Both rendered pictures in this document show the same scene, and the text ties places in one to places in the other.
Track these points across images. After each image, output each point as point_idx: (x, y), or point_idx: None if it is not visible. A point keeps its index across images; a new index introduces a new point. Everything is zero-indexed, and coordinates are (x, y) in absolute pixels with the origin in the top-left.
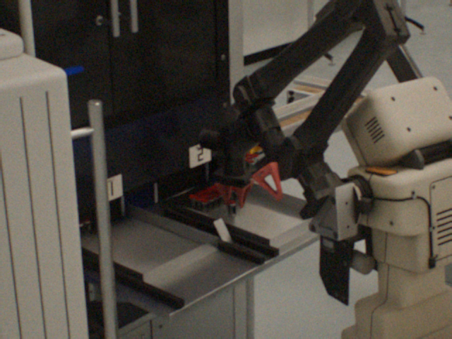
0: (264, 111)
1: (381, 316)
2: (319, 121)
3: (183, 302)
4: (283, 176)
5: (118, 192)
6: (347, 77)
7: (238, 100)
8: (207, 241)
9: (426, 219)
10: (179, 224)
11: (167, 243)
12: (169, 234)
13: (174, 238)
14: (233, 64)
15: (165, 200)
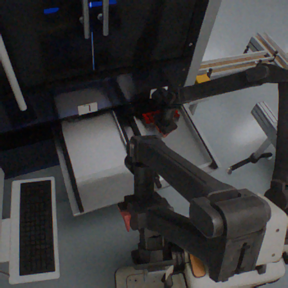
0: (142, 170)
1: (174, 282)
2: (159, 229)
3: (83, 211)
4: (130, 226)
5: (94, 109)
6: (183, 241)
7: (127, 152)
8: None
9: None
10: (123, 137)
11: (112, 146)
12: (118, 137)
13: (117, 143)
14: (197, 49)
15: (136, 103)
